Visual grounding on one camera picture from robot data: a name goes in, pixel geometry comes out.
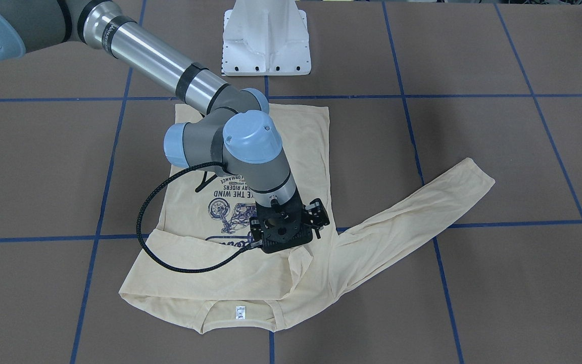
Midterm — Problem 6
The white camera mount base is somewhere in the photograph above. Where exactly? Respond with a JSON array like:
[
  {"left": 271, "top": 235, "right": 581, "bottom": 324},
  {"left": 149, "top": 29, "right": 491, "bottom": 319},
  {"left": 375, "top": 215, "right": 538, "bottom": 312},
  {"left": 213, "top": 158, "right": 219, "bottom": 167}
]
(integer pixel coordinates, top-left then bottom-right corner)
[{"left": 222, "top": 1, "right": 312, "bottom": 76}]

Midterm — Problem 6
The cream long-sleeve graphic shirt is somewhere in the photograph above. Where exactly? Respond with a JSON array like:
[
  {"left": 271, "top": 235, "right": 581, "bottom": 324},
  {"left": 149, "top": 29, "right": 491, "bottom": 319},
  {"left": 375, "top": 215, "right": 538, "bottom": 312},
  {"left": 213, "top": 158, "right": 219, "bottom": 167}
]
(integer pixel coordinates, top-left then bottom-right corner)
[{"left": 119, "top": 104, "right": 496, "bottom": 335}]

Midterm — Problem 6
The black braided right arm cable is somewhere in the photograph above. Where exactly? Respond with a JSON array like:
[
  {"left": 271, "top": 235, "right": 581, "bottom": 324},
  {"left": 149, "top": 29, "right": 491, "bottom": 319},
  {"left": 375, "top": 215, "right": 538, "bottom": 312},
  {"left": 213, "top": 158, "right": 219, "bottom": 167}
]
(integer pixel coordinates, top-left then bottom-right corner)
[{"left": 136, "top": 162, "right": 261, "bottom": 274}]

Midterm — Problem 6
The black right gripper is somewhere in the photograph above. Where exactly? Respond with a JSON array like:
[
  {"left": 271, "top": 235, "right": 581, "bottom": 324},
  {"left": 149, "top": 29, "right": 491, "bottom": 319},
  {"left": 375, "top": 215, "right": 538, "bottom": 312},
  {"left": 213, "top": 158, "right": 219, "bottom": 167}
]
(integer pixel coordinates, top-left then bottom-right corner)
[{"left": 249, "top": 192, "right": 318, "bottom": 254}]

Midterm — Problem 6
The right robot arm grey silver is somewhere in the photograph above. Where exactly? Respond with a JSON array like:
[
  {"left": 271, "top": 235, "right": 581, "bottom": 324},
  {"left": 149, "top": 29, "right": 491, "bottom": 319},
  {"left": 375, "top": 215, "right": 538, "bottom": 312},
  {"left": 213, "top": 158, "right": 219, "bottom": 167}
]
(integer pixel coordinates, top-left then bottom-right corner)
[{"left": 0, "top": 1, "right": 330, "bottom": 253}]

